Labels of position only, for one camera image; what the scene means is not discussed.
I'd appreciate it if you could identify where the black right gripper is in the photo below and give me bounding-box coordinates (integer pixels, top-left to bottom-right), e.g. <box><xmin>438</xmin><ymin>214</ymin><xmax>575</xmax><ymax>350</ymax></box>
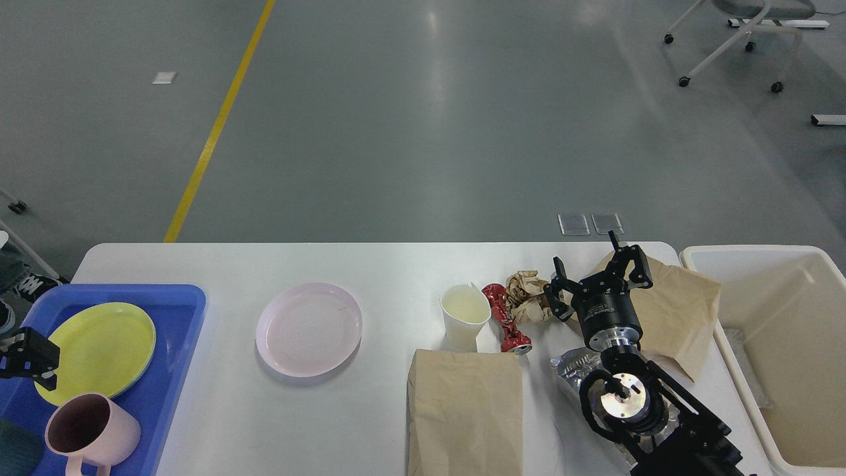
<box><xmin>543</xmin><ymin>230</ymin><xmax>654</xmax><ymax>352</ymax></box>

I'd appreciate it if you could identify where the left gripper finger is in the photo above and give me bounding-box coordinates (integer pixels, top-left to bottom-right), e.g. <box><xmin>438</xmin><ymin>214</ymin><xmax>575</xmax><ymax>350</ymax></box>
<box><xmin>1</xmin><ymin>327</ymin><xmax>61</xmax><ymax>391</ymax></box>

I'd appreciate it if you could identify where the pink mug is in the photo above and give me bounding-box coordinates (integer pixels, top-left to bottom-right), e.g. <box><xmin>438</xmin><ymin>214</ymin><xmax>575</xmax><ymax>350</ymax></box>
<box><xmin>44</xmin><ymin>393</ymin><xmax>140</xmax><ymax>475</ymax></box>

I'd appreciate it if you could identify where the pink plate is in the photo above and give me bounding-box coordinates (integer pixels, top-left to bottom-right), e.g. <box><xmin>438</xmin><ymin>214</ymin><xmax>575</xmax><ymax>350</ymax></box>
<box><xmin>256</xmin><ymin>282</ymin><xmax>364</xmax><ymax>377</ymax></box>

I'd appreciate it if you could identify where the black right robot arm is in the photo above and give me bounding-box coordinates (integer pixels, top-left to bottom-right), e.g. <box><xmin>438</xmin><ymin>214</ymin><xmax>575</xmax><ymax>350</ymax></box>
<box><xmin>543</xmin><ymin>231</ymin><xmax>742</xmax><ymax>475</ymax></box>

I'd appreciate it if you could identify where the right floor outlet plate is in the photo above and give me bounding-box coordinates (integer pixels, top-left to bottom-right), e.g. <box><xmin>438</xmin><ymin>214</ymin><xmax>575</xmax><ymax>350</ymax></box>
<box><xmin>590</xmin><ymin>213</ymin><xmax>625</xmax><ymax>235</ymax></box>

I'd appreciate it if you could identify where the floor outlet plate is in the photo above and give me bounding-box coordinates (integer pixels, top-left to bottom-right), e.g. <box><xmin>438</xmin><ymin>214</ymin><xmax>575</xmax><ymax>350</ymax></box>
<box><xmin>590</xmin><ymin>213</ymin><xmax>625</xmax><ymax>235</ymax></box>
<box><xmin>558</xmin><ymin>213</ymin><xmax>592</xmax><ymax>236</ymax></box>

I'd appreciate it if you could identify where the left floor outlet plate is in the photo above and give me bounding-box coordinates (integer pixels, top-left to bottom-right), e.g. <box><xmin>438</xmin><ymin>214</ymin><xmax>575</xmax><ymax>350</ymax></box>
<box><xmin>558</xmin><ymin>213</ymin><xmax>592</xmax><ymax>236</ymax></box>

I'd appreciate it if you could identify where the yellow plate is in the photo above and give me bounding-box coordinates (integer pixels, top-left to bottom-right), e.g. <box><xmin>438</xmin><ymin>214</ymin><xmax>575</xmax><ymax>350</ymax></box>
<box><xmin>34</xmin><ymin>302</ymin><xmax>157</xmax><ymax>406</ymax></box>

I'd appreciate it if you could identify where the crumpled brown paper ball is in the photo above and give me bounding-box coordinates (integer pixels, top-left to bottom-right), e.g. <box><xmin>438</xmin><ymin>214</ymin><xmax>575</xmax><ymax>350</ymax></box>
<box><xmin>506</xmin><ymin>270</ymin><xmax>554</xmax><ymax>325</ymax></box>

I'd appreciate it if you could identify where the right brown paper bag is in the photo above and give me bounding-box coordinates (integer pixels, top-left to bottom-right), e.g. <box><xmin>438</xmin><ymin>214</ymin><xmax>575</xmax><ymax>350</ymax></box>
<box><xmin>580</xmin><ymin>255</ymin><xmax>722</xmax><ymax>382</ymax></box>

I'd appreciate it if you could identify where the brown paper bag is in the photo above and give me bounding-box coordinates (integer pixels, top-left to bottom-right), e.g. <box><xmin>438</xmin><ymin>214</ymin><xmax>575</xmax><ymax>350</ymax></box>
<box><xmin>407</xmin><ymin>349</ymin><xmax>523</xmax><ymax>475</ymax></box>
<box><xmin>580</xmin><ymin>255</ymin><xmax>722</xmax><ymax>382</ymax></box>

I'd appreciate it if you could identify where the silver foil wrapper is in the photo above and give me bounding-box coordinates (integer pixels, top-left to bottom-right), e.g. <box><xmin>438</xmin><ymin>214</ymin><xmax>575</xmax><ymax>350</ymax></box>
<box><xmin>550</xmin><ymin>348</ymin><xmax>679</xmax><ymax>469</ymax></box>

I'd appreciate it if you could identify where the crushed red can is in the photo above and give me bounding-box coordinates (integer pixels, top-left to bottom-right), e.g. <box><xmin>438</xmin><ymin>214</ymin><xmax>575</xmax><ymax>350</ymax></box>
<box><xmin>482</xmin><ymin>283</ymin><xmax>533</xmax><ymax>355</ymax></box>

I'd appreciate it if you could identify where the white paper cup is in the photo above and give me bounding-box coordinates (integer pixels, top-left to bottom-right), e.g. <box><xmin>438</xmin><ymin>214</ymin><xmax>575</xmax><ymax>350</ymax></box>
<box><xmin>440</xmin><ymin>282</ymin><xmax>492</xmax><ymax>352</ymax></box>

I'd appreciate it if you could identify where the blue plastic tray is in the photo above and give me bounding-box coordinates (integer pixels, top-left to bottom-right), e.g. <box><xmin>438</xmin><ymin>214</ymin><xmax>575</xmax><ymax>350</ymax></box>
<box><xmin>1</xmin><ymin>284</ymin><xmax>206</xmax><ymax>475</ymax></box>

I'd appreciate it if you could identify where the beige plastic bin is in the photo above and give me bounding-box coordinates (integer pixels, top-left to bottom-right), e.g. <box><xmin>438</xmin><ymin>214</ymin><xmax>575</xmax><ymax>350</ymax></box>
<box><xmin>680</xmin><ymin>245</ymin><xmax>845</xmax><ymax>475</ymax></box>

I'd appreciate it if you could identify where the front brown paper bag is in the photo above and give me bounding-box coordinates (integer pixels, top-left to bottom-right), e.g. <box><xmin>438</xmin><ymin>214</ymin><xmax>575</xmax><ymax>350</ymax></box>
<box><xmin>407</xmin><ymin>349</ymin><xmax>523</xmax><ymax>475</ymax></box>

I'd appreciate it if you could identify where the white bar on floor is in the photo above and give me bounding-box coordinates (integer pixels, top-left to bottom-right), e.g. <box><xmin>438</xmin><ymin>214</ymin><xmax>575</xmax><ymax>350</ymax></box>
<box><xmin>810</xmin><ymin>114</ymin><xmax>846</xmax><ymax>127</ymax></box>

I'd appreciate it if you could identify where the white office chair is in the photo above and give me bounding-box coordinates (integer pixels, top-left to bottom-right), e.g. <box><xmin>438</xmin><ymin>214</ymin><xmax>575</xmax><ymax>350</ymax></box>
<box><xmin>677</xmin><ymin>1</ymin><xmax>817</xmax><ymax>94</ymax></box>

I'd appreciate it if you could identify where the white rail behind chair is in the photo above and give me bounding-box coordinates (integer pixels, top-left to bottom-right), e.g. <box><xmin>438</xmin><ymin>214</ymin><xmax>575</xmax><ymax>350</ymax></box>
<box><xmin>728</xmin><ymin>19</ymin><xmax>829</xmax><ymax>30</ymax></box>

